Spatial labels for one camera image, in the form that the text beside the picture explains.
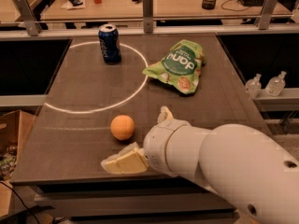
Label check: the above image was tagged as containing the blue pepsi can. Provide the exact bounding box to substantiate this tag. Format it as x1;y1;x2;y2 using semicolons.
98;23;121;63

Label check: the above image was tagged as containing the black cable on desk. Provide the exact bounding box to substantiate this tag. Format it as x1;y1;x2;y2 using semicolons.
220;0;252;12

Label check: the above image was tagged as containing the wooden background desk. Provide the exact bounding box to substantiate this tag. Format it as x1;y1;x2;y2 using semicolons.
40;0;292;22

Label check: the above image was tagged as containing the left metal bracket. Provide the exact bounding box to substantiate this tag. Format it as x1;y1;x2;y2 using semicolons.
13;0;41;36

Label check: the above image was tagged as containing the black mesh pen cup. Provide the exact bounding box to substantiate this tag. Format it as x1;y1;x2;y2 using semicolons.
202;0;217;9

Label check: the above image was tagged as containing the cardboard box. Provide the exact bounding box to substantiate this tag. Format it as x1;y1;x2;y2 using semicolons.
0;110;36;181

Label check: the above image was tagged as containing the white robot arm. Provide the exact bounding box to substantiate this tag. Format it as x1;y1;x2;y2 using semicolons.
101;106;299;224

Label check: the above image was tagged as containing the middle metal bracket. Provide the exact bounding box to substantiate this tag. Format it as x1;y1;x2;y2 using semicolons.
142;0;153;34

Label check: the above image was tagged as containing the orange fruit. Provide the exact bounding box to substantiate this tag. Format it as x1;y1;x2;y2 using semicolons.
110;115;135;141

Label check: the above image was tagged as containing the clear sanitizer bottle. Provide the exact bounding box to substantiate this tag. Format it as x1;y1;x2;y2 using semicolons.
245;74;262;98
265;71;286;96

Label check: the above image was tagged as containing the green rice chip bag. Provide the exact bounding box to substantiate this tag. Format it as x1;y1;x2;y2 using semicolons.
142;39;206;94

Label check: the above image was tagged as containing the right metal bracket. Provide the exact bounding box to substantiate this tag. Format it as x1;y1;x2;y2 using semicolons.
255;0;278;30

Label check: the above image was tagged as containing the clear sanitizer bottle right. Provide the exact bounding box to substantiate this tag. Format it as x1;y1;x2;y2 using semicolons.
265;71;286;96

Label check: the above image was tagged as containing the clear sanitizer bottle left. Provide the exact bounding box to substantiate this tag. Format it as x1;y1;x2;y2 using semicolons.
245;74;262;98

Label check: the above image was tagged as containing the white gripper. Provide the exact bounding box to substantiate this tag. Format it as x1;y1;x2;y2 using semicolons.
101;105;190;177

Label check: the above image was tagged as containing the metal bracket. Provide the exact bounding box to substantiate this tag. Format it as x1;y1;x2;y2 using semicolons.
142;0;153;34
255;0;278;30
13;0;41;36

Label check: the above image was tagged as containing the black floor cable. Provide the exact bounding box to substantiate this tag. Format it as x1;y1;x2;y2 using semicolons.
0;180;41;224

